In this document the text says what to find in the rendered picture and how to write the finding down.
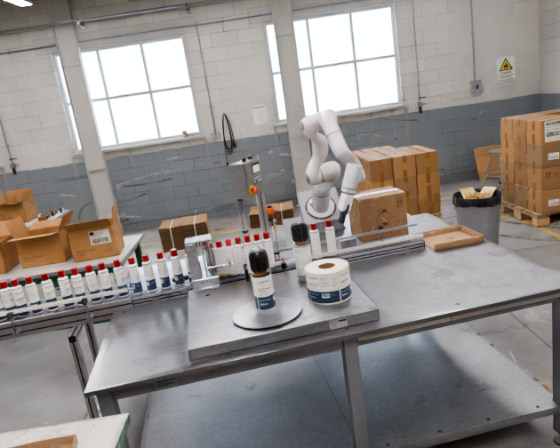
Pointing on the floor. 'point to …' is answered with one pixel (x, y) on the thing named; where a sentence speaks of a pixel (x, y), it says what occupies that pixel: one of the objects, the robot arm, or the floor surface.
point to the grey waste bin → (481, 220)
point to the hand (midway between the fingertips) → (341, 220)
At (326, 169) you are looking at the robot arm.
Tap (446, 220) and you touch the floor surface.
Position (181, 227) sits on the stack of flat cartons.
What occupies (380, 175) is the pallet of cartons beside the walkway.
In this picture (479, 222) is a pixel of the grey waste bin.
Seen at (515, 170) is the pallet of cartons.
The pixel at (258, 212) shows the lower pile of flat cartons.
